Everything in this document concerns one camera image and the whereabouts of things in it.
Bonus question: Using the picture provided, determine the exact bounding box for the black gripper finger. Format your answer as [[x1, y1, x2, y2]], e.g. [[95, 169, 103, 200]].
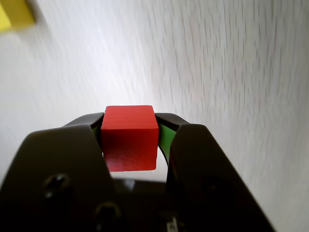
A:
[[0, 112, 121, 232]]

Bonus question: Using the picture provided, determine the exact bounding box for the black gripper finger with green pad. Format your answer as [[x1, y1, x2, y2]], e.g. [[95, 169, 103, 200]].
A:
[[155, 112, 276, 232]]

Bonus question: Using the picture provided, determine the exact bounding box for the red wooden cube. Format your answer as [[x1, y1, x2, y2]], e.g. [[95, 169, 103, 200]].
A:
[[100, 105, 160, 173]]

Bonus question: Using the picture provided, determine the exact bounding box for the yellow wooden cube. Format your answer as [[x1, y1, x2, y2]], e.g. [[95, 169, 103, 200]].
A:
[[0, 0, 37, 32]]

